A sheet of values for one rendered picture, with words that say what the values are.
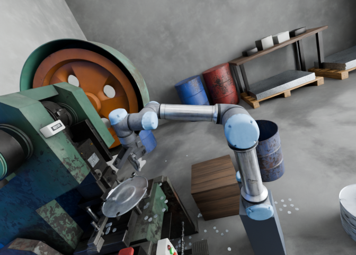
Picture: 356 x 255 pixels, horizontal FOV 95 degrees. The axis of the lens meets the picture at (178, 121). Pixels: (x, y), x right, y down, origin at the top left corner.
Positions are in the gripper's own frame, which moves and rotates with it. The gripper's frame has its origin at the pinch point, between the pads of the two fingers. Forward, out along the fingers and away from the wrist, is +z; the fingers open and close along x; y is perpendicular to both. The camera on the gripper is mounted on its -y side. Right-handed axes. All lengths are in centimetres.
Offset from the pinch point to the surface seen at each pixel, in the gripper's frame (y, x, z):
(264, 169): 93, -41, 67
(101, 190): -17.5, 12.2, 6.6
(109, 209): -20.1, 9.1, 19.4
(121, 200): -13.0, 7.8, 18.4
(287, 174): 109, -58, 79
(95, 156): -10.2, 23.2, -6.5
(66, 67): 9, 68, -46
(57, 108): -11.8, 30.6, -36.4
